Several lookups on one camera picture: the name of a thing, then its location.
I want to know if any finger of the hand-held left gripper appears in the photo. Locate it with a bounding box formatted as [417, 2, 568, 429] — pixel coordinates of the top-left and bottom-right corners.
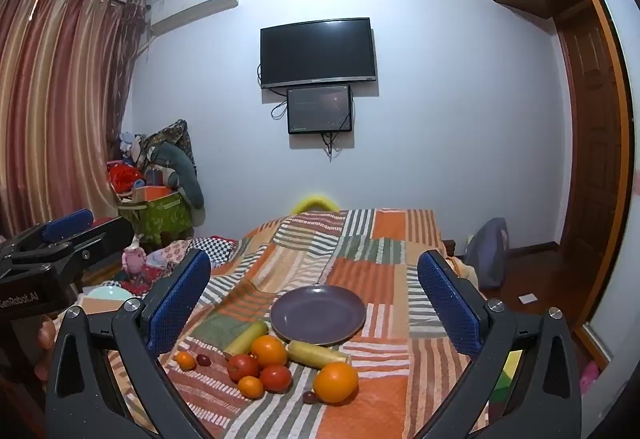
[47, 218, 136, 270]
[15, 209, 94, 250]

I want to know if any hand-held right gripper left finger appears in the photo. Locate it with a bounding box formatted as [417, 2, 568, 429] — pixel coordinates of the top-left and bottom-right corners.
[45, 249, 212, 439]

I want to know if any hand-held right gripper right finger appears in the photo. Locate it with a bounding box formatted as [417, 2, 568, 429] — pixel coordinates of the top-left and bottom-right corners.
[417, 249, 583, 439]

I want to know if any greenish sugarcane piece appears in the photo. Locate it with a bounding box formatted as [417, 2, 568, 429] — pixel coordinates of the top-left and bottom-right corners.
[223, 321, 270, 360]

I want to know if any red tomato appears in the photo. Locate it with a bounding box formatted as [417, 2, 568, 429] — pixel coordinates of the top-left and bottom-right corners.
[227, 354, 261, 382]
[259, 364, 293, 394]

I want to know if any large orange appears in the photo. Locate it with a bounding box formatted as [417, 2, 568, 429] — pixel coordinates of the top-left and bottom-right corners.
[250, 335, 288, 370]
[313, 361, 359, 404]

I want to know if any purple round plate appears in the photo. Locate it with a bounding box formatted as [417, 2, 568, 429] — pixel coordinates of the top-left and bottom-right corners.
[270, 285, 367, 347]

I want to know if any person's left hand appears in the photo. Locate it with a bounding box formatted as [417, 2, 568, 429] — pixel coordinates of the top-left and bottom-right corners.
[34, 318, 57, 381]

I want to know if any pink toy figure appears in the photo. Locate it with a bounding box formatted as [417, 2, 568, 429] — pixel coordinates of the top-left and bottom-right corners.
[122, 239, 149, 281]

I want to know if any yellow fleece blanket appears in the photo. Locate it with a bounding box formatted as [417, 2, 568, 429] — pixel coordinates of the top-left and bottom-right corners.
[445, 256, 479, 290]

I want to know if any floral cloth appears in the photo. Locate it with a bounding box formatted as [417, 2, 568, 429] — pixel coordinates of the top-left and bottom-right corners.
[150, 240, 193, 270]

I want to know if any light blue round lid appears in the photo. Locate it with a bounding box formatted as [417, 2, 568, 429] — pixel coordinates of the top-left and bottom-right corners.
[87, 285, 129, 303]

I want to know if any black white checkered cloth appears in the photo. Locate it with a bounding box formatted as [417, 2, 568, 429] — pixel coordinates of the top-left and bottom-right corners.
[192, 235, 237, 270]

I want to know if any grey blue backpack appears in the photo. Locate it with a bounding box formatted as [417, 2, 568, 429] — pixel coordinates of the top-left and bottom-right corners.
[465, 218, 511, 290]

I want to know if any red plastic bag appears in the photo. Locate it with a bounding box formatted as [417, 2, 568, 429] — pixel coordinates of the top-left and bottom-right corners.
[107, 162, 146, 192]

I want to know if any orange cardboard box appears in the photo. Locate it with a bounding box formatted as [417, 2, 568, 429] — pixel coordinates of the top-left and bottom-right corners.
[132, 186, 181, 206]

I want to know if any striped patchwork blanket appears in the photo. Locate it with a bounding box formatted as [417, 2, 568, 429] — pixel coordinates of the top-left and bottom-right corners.
[50, 208, 526, 439]

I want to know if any dark patterned cushion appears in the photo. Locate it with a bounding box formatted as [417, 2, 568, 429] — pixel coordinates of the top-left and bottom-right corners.
[145, 120, 197, 170]

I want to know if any striped pink curtain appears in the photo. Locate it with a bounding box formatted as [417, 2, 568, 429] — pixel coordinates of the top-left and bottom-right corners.
[0, 0, 148, 240]

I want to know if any yellow plastic object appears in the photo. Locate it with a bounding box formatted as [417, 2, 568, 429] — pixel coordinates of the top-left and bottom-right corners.
[291, 193, 341, 214]

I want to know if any brown wooden door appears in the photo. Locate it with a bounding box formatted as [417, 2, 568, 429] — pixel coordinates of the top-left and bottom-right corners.
[554, 4, 632, 270]

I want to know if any white air conditioner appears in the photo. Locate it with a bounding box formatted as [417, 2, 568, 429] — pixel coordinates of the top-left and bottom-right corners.
[148, 0, 240, 36]

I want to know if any black monitor cable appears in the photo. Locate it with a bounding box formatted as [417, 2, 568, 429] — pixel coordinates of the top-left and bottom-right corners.
[322, 131, 342, 163]

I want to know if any black looped cable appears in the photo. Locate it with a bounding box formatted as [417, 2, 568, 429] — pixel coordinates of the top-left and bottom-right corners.
[271, 89, 290, 120]

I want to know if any small black wall monitor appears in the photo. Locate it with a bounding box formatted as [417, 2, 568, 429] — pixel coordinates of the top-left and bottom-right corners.
[287, 85, 354, 136]

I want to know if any wall-mounted black television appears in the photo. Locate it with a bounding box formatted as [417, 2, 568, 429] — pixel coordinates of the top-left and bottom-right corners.
[260, 17, 377, 90]

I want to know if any wooden door frame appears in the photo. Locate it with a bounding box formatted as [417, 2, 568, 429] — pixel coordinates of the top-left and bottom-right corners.
[562, 0, 640, 370]

